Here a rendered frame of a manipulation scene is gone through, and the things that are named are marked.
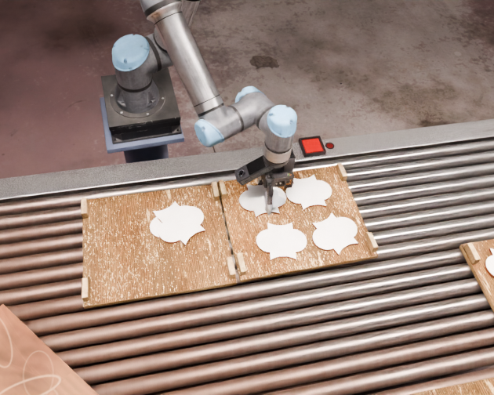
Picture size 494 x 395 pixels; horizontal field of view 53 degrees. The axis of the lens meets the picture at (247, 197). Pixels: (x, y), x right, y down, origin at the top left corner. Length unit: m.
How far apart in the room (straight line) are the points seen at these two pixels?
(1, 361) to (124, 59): 0.91
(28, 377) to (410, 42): 3.39
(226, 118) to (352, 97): 2.15
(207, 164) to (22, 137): 1.72
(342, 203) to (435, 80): 2.23
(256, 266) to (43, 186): 0.72
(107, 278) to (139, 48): 0.71
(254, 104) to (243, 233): 0.38
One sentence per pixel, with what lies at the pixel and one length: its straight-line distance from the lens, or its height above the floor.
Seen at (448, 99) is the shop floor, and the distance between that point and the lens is 3.59.
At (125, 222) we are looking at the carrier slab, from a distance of 1.51.
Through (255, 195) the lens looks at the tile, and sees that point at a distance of 1.54.
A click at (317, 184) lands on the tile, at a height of 0.94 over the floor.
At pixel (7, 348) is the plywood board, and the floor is 1.04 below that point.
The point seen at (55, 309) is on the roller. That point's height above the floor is 0.91.
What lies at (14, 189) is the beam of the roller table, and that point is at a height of 0.92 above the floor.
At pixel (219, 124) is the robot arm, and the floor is 1.27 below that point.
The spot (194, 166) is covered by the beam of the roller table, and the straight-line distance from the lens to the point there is 1.65.
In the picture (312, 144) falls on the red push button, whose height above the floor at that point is 0.93.
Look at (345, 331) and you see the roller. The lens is 1.40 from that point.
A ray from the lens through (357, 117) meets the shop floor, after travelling 3.25.
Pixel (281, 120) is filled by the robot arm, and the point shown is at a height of 1.30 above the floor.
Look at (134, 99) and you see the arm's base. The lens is 1.73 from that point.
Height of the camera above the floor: 2.18
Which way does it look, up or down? 53 degrees down
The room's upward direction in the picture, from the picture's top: 5 degrees clockwise
